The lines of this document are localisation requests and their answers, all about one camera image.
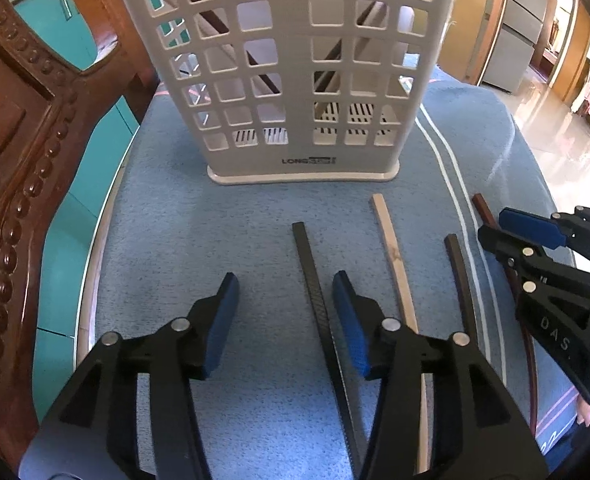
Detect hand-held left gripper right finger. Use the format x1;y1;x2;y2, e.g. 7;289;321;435
331;270;536;480

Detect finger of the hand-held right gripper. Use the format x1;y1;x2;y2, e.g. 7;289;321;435
477;225;590;305
498;205;590;261

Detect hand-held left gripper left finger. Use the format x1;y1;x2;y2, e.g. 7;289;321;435
58;272;241;480

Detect black chopstick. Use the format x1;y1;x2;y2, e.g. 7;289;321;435
443;234;480;346
314;0;433;96
291;221;368;480

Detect white plastic utensil basket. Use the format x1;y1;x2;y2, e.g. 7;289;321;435
100;0;463;186

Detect light wooden chopstick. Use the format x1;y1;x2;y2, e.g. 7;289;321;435
370;194;433;476

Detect blue towel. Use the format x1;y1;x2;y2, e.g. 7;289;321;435
18;52;578;480

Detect teal kitchen cabinets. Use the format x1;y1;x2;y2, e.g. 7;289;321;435
0;0;141;391

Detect grey drawer cabinet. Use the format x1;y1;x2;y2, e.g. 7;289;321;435
477;0;550;93

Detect dark brown chopstick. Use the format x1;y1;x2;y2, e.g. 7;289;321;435
182;0;283;98

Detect carved brown wooden chair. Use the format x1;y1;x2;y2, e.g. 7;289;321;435
0;0;158;453

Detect wooden door frame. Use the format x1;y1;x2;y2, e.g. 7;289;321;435
530;0;590;108

